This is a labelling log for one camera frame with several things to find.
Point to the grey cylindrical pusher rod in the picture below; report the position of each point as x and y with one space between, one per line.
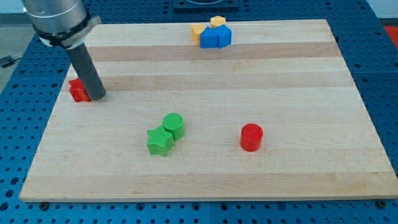
86 71

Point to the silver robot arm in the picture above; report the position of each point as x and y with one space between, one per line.
66 23

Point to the red star block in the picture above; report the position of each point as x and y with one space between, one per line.
77 91

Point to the green star block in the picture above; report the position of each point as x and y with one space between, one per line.
160 141

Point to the green cylinder block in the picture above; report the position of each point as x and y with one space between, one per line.
174 123

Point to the yellow heart block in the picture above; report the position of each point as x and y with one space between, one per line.
196 30

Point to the blue cube block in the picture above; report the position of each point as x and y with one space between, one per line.
208 38

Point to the yellow hexagon block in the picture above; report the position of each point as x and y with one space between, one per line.
217 21

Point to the blue pentagon block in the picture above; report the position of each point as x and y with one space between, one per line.
224 36

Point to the red cylinder block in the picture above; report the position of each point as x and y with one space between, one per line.
251 137

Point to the wooden board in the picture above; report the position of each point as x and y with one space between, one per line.
289 77

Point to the black cable plug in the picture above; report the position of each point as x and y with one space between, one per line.
8 61

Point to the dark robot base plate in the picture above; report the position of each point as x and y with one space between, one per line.
206 5

